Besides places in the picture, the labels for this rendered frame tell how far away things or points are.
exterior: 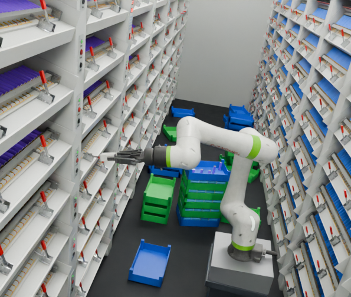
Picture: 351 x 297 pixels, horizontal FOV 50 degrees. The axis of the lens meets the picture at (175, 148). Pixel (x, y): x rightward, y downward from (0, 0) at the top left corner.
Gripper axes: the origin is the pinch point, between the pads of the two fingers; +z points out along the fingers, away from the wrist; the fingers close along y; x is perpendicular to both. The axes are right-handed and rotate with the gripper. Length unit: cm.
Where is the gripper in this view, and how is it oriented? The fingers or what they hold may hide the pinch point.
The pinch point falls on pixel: (108, 157)
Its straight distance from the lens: 166.9
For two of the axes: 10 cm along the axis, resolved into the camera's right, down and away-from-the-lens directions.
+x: -0.6, -9.3, -3.7
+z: -9.9, 0.1, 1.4
